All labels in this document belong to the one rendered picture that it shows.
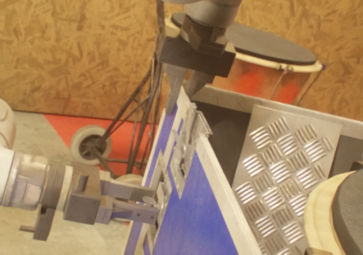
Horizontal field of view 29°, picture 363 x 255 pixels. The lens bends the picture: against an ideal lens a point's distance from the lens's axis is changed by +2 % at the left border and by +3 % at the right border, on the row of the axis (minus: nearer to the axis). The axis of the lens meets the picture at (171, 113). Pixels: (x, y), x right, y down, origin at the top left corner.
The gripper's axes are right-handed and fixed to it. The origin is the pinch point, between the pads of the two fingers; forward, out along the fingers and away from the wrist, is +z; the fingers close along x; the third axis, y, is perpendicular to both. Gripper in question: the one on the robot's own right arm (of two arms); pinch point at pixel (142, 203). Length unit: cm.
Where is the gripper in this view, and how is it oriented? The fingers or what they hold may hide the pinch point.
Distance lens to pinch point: 119.1
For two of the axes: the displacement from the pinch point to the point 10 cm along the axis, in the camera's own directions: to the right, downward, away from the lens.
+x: -1.2, -3.3, 9.4
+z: 9.5, 2.2, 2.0
